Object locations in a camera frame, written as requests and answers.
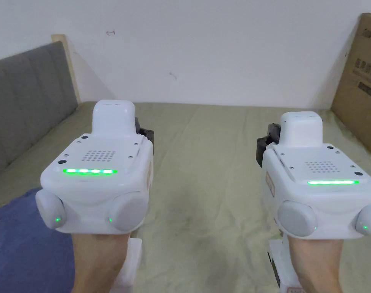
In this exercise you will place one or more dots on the brown cardboard carton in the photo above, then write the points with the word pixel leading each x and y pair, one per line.
pixel 360 91

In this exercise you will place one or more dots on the grey padded headboard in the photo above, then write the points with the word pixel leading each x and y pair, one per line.
pixel 26 100

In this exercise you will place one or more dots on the person's left hand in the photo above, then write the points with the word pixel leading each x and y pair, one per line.
pixel 100 262

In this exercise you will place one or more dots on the bed with beige sheet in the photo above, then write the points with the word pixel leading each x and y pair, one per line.
pixel 203 183

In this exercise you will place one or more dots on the dark blue garment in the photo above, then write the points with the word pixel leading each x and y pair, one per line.
pixel 26 244

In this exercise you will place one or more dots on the person's right hand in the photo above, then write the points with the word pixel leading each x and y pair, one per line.
pixel 316 262

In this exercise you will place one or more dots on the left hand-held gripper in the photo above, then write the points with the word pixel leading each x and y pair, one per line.
pixel 100 183

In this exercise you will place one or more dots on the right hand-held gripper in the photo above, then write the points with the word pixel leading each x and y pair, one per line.
pixel 319 198

